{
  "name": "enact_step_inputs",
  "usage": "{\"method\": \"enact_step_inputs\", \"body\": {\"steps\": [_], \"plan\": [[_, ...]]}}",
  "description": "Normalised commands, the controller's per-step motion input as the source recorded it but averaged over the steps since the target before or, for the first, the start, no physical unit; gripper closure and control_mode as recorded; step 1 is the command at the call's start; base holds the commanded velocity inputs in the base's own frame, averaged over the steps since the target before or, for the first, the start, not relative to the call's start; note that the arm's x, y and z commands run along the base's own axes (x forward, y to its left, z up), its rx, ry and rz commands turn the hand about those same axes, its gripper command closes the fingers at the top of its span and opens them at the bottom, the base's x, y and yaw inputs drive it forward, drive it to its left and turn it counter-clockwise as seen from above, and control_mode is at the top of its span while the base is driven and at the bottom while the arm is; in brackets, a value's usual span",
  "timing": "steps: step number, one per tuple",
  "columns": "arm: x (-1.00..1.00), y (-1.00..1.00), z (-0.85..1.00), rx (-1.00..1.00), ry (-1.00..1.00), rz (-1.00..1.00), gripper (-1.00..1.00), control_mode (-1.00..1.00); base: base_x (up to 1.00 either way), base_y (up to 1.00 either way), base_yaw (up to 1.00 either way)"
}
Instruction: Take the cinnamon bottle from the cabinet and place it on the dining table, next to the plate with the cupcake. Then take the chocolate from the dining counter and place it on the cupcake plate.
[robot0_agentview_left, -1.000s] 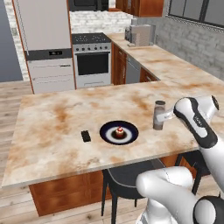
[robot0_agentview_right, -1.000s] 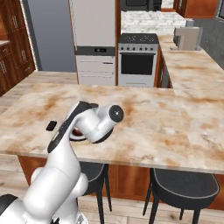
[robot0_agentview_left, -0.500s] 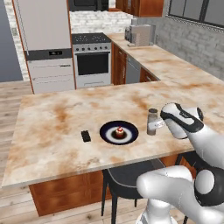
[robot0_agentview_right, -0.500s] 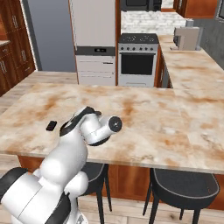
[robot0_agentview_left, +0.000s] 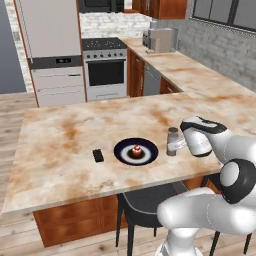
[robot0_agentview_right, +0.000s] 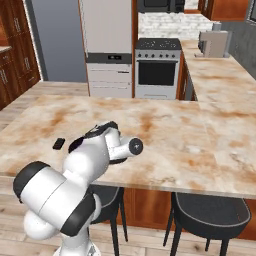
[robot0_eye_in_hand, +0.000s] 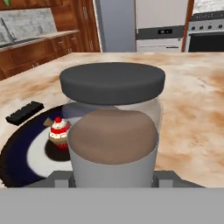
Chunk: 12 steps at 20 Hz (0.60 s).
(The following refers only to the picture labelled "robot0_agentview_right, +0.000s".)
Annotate black microwave oven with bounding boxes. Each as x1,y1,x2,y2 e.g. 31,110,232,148
136,0,186,14

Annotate brown wooden wall cupboards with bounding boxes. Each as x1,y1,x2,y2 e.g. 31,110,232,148
197,0,251,22

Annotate black chocolate bar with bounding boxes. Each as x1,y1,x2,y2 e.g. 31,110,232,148
52,137,66,151

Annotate beige coffee machine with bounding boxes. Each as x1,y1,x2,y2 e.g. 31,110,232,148
194,29,232,59

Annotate white oven with hob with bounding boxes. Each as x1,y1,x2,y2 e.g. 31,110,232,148
134,37,183,101

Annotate brown wooden cupboard run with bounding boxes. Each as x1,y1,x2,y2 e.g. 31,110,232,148
0,0,43,112

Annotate brown wooden counter cupboards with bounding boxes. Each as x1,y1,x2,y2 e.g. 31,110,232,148
175,49,198,102

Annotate white tall fridge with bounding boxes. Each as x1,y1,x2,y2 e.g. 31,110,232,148
79,0,134,99

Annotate brown wooden island base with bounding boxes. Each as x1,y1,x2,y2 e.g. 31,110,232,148
114,186,256,242

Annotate black bar stool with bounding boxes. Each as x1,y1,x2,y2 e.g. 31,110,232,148
162,191,253,256
87,184,130,256

